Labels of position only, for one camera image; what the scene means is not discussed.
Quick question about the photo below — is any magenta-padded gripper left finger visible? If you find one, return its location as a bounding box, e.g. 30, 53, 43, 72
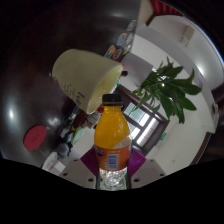
59, 146, 102, 190

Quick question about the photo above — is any round printed coaster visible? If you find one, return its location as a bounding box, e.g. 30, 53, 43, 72
126, 19, 138, 33
112, 48, 124, 61

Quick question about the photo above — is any small potted leafy plant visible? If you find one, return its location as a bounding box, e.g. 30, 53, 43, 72
119, 52, 203, 125

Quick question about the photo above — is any grey ball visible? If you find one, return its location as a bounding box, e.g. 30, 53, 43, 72
56, 142, 70, 158

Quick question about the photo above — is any dark wooden glazed door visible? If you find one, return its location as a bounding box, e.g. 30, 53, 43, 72
114, 84, 171, 158

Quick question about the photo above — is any flat round red coaster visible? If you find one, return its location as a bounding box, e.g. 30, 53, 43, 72
22, 124, 48, 152

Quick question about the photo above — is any red sofa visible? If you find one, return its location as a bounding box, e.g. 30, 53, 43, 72
148, 0, 184, 18

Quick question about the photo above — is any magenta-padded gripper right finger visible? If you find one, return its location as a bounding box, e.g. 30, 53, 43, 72
126, 147, 168, 190

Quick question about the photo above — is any white printed paper sheet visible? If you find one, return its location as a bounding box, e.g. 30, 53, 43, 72
41, 151, 66, 173

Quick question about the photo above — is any clear orange drink bottle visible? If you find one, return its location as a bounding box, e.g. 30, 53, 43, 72
93, 93, 133, 191

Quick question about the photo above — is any green book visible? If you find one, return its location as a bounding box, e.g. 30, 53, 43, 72
71, 126, 86, 145

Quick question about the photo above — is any cream paper cup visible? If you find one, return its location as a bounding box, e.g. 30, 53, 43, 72
51, 48, 124, 115

